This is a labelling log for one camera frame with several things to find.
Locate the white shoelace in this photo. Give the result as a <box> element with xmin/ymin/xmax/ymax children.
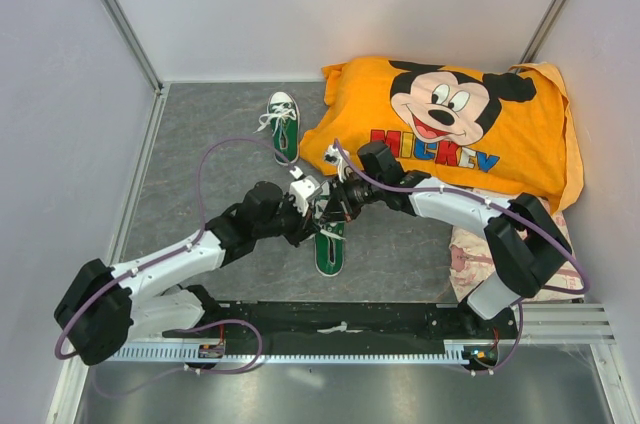
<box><xmin>309</xmin><ymin>193</ymin><xmax>346</xmax><ymax>243</ymax></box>

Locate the pink patterned white cloth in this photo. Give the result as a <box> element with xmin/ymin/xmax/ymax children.
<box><xmin>449</xmin><ymin>212</ymin><xmax>584</xmax><ymax>302</ymax></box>

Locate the orange Mickey Mouse cloth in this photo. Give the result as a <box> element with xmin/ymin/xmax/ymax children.
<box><xmin>300</xmin><ymin>57</ymin><xmax>584</xmax><ymax>212</ymax></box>

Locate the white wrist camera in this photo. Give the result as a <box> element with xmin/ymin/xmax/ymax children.
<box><xmin>323</xmin><ymin>144</ymin><xmax>349</xmax><ymax>180</ymax></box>
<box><xmin>288</xmin><ymin>166</ymin><xmax>321</xmax><ymax>216</ymax></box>

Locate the aluminium corner post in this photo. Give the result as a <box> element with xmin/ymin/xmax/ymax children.
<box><xmin>100</xmin><ymin>0</ymin><xmax>164</xmax><ymax>94</ymax></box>
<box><xmin>519</xmin><ymin>0</ymin><xmax>601</xmax><ymax>68</ymax></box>

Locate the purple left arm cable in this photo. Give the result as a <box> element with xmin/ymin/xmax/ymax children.
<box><xmin>53</xmin><ymin>136</ymin><xmax>296</xmax><ymax>360</ymax></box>

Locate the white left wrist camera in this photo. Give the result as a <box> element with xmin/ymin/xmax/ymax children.
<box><xmin>288</xmin><ymin>166</ymin><xmax>321</xmax><ymax>216</ymax></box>

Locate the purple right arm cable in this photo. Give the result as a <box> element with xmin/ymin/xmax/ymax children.
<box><xmin>332</xmin><ymin>137</ymin><xmax>591</xmax><ymax>378</ymax></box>

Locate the grey slotted cable duct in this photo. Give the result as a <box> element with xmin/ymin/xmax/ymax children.
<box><xmin>111</xmin><ymin>334</ymin><xmax>499</xmax><ymax>364</ymax></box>

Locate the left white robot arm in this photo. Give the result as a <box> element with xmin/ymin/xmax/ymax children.
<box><xmin>54</xmin><ymin>177</ymin><xmax>327</xmax><ymax>366</ymax></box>

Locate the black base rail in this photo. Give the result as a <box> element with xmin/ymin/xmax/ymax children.
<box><xmin>192</xmin><ymin>301</ymin><xmax>518</xmax><ymax>342</ymax></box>

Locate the white cable tie on rail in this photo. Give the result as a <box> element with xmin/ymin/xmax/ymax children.
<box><xmin>317</xmin><ymin>321</ymin><xmax>362</xmax><ymax>335</ymax></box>

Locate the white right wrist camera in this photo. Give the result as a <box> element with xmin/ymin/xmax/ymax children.
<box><xmin>323</xmin><ymin>144</ymin><xmax>349</xmax><ymax>180</ymax></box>

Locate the green canvas sneaker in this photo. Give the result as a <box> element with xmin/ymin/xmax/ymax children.
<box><xmin>314</xmin><ymin>233</ymin><xmax>345</xmax><ymax>277</ymax></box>
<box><xmin>267</xmin><ymin>91</ymin><xmax>300</xmax><ymax>165</ymax></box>

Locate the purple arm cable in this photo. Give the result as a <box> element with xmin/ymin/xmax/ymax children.
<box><xmin>332</xmin><ymin>137</ymin><xmax>591</xmax><ymax>378</ymax></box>
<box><xmin>53</xmin><ymin>136</ymin><xmax>296</xmax><ymax>360</ymax></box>

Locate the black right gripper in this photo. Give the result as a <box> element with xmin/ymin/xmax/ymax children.
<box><xmin>320</xmin><ymin>171</ymin><xmax>384</xmax><ymax>224</ymax></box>

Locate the aluminium frame rail front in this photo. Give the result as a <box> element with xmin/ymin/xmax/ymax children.
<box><xmin>521</xmin><ymin>302</ymin><xmax>615</xmax><ymax>345</ymax></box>

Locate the left aluminium corner post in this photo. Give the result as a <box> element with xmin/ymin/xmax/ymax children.
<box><xmin>100</xmin><ymin>0</ymin><xmax>164</xmax><ymax>94</ymax></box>

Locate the right aluminium corner post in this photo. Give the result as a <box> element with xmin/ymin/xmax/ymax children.
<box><xmin>519</xmin><ymin>0</ymin><xmax>601</xmax><ymax>68</ymax></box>

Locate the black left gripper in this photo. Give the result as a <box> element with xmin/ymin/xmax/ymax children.
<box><xmin>254</xmin><ymin>192</ymin><xmax>320</xmax><ymax>247</ymax></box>

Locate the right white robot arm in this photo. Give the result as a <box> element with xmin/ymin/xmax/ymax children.
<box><xmin>322</xmin><ymin>141</ymin><xmax>572</xmax><ymax>338</ymax></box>

